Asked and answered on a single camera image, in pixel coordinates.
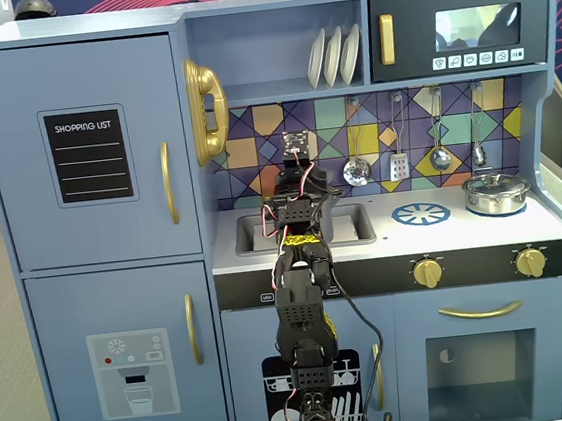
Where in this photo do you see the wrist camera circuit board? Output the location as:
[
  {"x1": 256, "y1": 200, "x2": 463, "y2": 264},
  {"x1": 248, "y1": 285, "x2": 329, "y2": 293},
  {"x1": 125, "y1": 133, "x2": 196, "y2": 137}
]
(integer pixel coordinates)
[{"x1": 280, "y1": 129, "x2": 315, "y2": 164}]

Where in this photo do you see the white plate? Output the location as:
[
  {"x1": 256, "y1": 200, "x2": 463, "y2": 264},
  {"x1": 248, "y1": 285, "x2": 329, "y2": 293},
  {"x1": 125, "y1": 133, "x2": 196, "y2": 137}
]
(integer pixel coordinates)
[
  {"x1": 335, "y1": 22, "x2": 366, "y2": 87},
  {"x1": 318, "y1": 25, "x2": 348, "y2": 89},
  {"x1": 302, "y1": 27, "x2": 332, "y2": 91}
]

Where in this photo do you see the blue oven door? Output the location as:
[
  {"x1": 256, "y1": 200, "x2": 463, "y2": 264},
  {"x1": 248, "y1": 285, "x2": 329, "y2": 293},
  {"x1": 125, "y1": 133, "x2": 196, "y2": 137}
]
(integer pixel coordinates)
[{"x1": 391, "y1": 276, "x2": 562, "y2": 421}]

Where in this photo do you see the black helmet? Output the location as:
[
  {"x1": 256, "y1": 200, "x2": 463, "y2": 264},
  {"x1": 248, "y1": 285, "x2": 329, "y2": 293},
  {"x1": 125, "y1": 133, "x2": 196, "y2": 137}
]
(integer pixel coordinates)
[{"x1": 12, "y1": 0, "x2": 59, "y2": 22}]

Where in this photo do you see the gold toy telephone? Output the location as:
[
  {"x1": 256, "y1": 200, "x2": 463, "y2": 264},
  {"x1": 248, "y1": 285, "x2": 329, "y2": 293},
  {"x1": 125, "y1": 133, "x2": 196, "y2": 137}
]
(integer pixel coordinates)
[{"x1": 182, "y1": 55, "x2": 235, "y2": 168}]

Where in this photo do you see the steel slotted spatula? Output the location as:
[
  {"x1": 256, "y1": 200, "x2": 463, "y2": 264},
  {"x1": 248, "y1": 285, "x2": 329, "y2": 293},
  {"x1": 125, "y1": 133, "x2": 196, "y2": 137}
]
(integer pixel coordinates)
[{"x1": 381, "y1": 91, "x2": 414, "y2": 183}]

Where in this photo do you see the gold stove knob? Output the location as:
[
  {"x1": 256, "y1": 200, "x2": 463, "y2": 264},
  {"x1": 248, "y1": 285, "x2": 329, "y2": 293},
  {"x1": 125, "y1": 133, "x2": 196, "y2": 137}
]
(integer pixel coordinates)
[
  {"x1": 411, "y1": 257, "x2": 445, "y2": 291},
  {"x1": 513, "y1": 246, "x2": 549, "y2": 280}
]

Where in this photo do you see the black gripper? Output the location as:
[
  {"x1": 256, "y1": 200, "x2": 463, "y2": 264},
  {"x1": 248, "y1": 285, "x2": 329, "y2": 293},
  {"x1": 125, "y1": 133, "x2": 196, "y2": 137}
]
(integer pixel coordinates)
[{"x1": 269, "y1": 158, "x2": 322, "y2": 205}]

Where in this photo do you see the shiny steel pot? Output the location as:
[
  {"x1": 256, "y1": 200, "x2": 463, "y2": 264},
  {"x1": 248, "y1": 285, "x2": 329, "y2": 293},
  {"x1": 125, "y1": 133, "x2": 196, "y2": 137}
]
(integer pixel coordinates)
[{"x1": 459, "y1": 168, "x2": 535, "y2": 219}]

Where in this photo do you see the steel ladle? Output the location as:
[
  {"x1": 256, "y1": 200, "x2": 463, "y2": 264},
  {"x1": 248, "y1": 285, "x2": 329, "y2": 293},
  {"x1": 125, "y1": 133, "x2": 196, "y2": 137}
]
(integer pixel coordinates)
[{"x1": 421, "y1": 86, "x2": 454, "y2": 173}]

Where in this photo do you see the black shopping list board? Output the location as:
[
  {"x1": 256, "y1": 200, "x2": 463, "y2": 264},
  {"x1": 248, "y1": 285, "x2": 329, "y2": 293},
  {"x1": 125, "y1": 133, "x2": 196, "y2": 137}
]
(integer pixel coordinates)
[{"x1": 36, "y1": 102, "x2": 141, "y2": 212}]

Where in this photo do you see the steel skimmer spoon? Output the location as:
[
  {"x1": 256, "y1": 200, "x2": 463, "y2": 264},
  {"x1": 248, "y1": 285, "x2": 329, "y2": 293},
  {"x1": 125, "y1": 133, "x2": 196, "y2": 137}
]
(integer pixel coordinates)
[{"x1": 335, "y1": 95, "x2": 375, "y2": 189}]

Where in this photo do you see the black dishwasher sticker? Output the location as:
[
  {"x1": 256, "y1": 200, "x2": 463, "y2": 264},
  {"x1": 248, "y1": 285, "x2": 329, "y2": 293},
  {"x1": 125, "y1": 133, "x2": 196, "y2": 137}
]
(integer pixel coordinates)
[{"x1": 260, "y1": 346, "x2": 367, "y2": 421}]

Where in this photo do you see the gray toy sink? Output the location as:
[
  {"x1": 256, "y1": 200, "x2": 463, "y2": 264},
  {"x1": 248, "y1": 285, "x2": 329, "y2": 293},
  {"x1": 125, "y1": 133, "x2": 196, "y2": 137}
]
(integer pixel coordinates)
[{"x1": 231, "y1": 200, "x2": 379, "y2": 259}]

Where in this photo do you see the blue freezer door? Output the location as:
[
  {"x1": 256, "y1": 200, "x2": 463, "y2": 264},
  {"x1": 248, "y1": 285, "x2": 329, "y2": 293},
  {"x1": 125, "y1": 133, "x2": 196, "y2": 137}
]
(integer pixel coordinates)
[{"x1": 22, "y1": 258, "x2": 232, "y2": 421}]

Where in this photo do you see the black cable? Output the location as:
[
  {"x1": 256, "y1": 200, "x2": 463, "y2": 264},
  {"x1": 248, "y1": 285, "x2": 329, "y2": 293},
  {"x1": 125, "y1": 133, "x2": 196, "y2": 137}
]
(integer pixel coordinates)
[{"x1": 325, "y1": 255, "x2": 393, "y2": 421}]

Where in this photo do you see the steel pot lid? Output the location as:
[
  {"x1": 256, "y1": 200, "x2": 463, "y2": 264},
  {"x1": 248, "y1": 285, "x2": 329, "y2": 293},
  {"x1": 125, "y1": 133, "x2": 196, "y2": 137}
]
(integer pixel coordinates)
[{"x1": 460, "y1": 169, "x2": 531, "y2": 200}]

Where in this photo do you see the black toy microwave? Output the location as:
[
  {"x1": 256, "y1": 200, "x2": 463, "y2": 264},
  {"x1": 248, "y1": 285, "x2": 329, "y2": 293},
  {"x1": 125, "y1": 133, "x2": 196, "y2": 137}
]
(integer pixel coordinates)
[{"x1": 362, "y1": 0, "x2": 559, "y2": 84}]

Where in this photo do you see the blue fridge door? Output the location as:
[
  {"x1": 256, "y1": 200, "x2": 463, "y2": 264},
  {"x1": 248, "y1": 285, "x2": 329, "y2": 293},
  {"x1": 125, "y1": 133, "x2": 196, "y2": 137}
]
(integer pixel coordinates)
[{"x1": 0, "y1": 29, "x2": 204, "y2": 275}]

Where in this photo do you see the gold fridge door handle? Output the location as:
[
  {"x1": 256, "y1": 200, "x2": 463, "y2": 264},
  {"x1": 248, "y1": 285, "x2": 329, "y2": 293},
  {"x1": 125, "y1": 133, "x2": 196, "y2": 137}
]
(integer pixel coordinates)
[{"x1": 158, "y1": 140, "x2": 182, "y2": 226}]

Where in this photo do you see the gold freezer door handle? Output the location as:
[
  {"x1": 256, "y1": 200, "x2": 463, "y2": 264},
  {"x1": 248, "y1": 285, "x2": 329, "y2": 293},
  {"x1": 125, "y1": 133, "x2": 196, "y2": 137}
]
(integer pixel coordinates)
[{"x1": 182, "y1": 293, "x2": 206, "y2": 367}]

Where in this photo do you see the blue toy kitchen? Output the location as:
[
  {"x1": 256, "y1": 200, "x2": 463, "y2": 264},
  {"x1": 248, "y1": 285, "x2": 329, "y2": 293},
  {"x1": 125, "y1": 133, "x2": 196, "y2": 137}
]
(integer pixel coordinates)
[{"x1": 0, "y1": 0, "x2": 562, "y2": 421}]

